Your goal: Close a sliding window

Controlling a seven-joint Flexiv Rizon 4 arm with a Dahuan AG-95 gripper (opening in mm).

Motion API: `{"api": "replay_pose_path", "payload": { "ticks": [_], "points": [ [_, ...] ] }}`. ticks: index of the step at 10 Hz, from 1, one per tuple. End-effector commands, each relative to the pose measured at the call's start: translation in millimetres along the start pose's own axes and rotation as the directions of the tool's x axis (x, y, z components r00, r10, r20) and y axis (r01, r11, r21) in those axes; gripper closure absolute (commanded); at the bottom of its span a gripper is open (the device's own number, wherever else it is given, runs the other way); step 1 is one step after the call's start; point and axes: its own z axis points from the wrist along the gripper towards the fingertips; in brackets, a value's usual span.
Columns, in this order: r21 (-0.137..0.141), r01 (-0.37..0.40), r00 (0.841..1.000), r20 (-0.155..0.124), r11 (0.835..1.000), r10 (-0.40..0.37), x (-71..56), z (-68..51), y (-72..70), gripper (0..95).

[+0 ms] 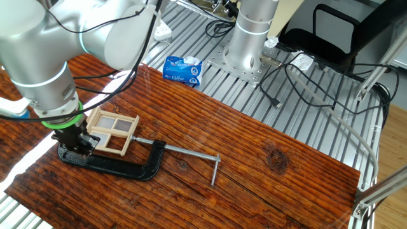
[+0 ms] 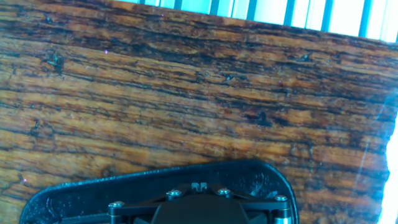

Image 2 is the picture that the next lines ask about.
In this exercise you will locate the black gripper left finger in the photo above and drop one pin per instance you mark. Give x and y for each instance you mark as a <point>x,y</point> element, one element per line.
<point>140,208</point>

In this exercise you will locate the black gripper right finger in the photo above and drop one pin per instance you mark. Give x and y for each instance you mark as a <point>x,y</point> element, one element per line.
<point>261,205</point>

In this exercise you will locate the black C-clamp with steel screw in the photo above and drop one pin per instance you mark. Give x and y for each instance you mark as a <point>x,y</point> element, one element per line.
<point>124,191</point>

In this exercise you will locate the glossy wood grain mat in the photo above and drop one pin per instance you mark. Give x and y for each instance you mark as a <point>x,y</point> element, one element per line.
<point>186,93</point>

